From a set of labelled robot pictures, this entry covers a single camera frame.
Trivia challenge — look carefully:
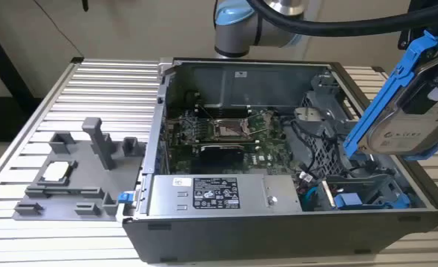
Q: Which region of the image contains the hard disk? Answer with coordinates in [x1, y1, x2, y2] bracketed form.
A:
[343, 29, 438, 162]

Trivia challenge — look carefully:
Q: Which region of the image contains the green Dell motherboard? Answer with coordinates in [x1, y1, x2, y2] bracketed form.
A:
[164, 107, 304, 176]

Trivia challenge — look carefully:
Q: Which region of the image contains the CPU socket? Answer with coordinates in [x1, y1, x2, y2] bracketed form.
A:
[211, 118, 250, 139]

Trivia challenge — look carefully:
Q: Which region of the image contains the black graphics card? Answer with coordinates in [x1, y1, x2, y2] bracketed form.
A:
[192, 141, 254, 170]

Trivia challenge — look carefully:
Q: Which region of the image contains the black open PC case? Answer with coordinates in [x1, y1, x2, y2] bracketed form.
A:
[121, 57, 438, 264]

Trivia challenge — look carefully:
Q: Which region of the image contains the silver power supply unit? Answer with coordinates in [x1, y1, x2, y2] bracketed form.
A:
[148, 174, 302, 216]

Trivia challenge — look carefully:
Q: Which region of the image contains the blue case latch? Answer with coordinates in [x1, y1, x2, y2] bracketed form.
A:
[117, 191, 135, 205]

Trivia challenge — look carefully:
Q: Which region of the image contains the grey plastic parts rack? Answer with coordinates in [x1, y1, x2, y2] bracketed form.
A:
[12, 116, 149, 222]

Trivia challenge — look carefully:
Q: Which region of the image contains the silver CPU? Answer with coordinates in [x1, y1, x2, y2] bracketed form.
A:
[43, 161, 73, 181]

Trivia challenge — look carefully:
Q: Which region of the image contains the thick black cable hose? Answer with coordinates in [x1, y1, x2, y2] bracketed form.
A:
[247, 0, 427, 37]

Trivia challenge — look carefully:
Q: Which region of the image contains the metal socket cover frame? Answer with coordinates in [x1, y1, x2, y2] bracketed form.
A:
[247, 107, 276, 125]

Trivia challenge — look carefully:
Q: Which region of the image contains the bundle of power wires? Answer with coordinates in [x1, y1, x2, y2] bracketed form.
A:
[295, 169, 328, 193]

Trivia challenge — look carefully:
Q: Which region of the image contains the thin wire locking lever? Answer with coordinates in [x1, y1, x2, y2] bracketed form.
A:
[197, 104, 216, 121]

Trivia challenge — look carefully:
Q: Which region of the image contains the blue flat data wire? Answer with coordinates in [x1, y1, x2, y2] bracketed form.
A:
[300, 182, 320, 211]

